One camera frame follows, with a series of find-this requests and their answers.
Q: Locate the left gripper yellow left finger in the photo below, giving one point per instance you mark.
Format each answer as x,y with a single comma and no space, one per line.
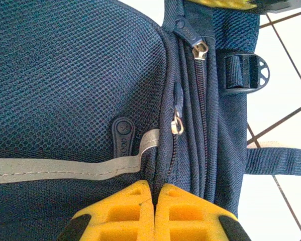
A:
115,221

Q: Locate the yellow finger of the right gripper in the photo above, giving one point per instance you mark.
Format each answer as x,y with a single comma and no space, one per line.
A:
265,5

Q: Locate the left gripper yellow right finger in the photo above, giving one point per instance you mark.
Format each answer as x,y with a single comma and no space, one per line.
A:
190,221

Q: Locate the navy blue backpack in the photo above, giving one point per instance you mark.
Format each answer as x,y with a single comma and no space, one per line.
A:
64,75

